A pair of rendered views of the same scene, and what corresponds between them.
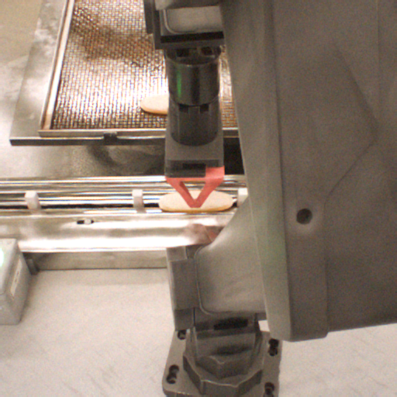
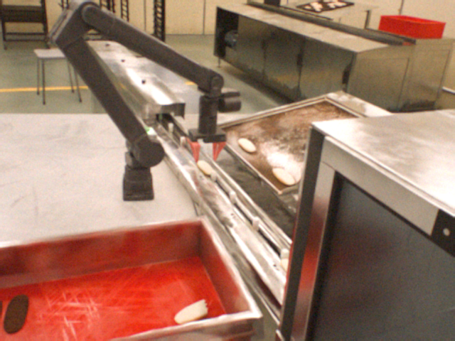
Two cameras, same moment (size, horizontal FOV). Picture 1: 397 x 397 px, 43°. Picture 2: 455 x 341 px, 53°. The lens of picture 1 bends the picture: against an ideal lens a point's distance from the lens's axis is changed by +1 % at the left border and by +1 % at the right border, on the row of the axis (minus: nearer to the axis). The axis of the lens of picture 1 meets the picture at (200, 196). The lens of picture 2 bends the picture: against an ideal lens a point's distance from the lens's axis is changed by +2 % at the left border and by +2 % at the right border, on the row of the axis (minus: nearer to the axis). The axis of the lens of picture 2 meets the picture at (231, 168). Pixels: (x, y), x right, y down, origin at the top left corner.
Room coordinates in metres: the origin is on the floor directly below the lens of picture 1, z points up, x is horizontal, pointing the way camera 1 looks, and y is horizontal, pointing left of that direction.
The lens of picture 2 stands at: (0.00, -1.18, 1.46)
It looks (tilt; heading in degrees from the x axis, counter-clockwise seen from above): 25 degrees down; 65
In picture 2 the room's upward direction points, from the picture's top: 5 degrees clockwise
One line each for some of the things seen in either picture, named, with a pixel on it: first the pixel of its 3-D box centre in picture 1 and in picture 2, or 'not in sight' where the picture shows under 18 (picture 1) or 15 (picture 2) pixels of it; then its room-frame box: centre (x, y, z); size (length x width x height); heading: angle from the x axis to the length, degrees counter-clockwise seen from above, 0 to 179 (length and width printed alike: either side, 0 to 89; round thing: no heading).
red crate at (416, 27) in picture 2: not in sight; (411, 25); (3.48, 2.36, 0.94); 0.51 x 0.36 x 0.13; 95
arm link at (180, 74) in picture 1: (192, 67); (210, 105); (0.47, 0.01, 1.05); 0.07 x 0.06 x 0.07; 9
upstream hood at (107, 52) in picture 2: not in sight; (126, 71); (0.45, 1.08, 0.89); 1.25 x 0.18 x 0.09; 91
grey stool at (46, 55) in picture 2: not in sight; (57, 76); (0.28, 3.59, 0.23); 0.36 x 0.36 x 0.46; 6
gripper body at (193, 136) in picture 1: (194, 117); (207, 125); (0.47, 0.01, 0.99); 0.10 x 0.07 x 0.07; 1
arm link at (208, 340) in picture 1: (217, 291); (143, 151); (0.27, -0.02, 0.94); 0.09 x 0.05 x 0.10; 9
